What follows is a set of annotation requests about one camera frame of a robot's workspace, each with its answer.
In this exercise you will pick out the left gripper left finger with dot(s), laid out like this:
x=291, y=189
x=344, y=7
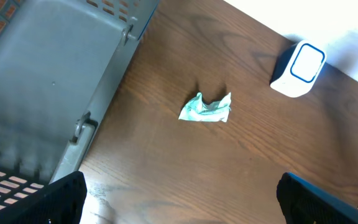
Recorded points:
x=60, y=202

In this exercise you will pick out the white barcode scanner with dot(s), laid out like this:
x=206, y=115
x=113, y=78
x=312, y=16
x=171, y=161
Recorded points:
x=297, y=69

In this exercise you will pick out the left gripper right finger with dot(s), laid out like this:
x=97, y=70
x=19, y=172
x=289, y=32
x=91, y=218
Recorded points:
x=302, y=202

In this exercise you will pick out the mint green packet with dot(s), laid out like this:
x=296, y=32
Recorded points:
x=196, y=110

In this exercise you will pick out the grey plastic mesh basket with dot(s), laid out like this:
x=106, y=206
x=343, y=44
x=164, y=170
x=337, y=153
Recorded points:
x=61, y=62

